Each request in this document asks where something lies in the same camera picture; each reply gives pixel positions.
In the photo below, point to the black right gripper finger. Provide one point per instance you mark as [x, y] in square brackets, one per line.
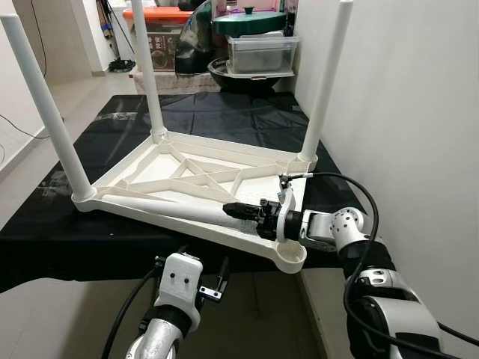
[241, 210]

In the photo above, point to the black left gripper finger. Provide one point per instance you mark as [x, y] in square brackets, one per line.
[224, 273]

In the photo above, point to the white plastic table leg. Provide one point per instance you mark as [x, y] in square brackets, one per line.
[45, 105]
[179, 209]
[327, 82]
[147, 67]

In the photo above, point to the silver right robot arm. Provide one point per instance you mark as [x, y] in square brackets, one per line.
[374, 299]

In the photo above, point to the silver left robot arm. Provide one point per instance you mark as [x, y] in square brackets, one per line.
[161, 340]

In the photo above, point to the black round basin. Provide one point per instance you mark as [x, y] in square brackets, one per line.
[247, 82]

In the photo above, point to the beige patterned box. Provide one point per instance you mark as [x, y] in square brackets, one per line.
[179, 82]

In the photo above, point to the clear plastic storage box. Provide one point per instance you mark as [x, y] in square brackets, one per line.
[262, 54]

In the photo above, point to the black plastic bag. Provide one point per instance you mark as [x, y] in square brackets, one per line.
[196, 45]

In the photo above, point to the black tablecloth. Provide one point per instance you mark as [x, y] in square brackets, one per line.
[45, 247]

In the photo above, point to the green round lid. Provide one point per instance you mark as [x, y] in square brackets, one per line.
[251, 22]

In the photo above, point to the mop with black head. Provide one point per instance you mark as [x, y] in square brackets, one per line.
[120, 66]

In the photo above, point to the orange lid storage box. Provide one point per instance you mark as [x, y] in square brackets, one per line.
[165, 37]

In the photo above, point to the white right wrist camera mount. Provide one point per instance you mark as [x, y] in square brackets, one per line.
[286, 217]

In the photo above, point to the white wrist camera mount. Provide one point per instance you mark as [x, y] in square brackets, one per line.
[182, 284]
[286, 217]

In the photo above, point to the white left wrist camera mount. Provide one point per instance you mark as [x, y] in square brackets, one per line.
[182, 284]

